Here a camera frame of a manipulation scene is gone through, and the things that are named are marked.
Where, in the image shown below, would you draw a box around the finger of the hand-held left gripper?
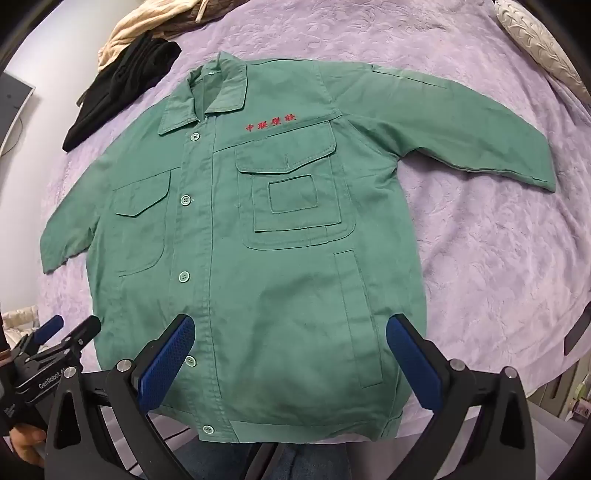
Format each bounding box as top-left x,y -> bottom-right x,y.
28,316 -> 102,370
27,315 -> 65,354

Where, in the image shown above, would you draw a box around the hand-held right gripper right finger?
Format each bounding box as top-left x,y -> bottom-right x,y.
385,314 -> 536,480

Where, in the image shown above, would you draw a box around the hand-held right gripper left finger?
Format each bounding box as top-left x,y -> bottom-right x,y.
44,314 -> 197,480

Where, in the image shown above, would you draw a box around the green work jacket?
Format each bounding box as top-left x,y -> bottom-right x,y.
39,51 -> 557,446

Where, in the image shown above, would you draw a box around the person's left hand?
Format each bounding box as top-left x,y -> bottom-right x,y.
8,424 -> 48,467

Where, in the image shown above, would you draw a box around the person's blue jeans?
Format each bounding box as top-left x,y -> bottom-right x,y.
178,434 -> 352,480

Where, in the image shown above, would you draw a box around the purple embossed blanket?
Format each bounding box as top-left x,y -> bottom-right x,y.
2,0 -> 591,444

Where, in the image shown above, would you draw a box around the dark object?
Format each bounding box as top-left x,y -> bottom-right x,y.
563,305 -> 591,356

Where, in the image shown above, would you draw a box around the grey computer monitor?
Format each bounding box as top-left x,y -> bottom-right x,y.
0,73 -> 36,155

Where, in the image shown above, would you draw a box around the black garment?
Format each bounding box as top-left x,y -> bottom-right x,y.
62,37 -> 182,153

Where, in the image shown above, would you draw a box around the beige ribbed garment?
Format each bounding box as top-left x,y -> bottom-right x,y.
97,0 -> 208,72

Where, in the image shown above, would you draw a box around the brown fleece garment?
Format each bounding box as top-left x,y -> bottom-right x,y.
139,0 -> 222,26

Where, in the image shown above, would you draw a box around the white patterned pillow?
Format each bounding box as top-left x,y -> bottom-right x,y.
494,0 -> 591,100

